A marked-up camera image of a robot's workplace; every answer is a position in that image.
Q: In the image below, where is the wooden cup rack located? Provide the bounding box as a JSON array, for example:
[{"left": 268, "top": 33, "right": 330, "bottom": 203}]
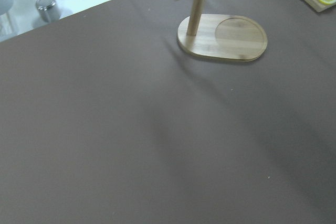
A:
[{"left": 176, "top": 0, "right": 268, "bottom": 62}]

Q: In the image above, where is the small steel cup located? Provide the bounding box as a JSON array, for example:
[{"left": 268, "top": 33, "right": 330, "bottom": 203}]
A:
[{"left": 36, "top": 0, "right": 61, "bottom": 23}]

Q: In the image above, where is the grey cup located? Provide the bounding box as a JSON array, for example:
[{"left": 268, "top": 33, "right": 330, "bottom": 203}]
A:
[{"left": 0, "top": 0, "right": 14, "bottom": 15}]

